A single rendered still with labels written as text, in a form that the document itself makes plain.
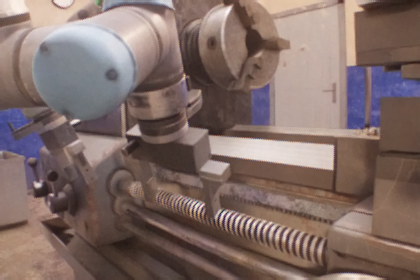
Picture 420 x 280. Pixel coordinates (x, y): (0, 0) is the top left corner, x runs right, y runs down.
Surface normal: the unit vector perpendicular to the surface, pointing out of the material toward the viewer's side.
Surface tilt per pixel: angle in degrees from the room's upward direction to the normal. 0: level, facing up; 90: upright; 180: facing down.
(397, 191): 90
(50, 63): 114
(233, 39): 90
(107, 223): 90
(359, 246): 90
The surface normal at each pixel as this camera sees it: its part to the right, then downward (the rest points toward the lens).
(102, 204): 0.68, 0.06
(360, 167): -0.73, 0.10
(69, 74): -0.12, 0.51
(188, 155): -0.47, 0.50
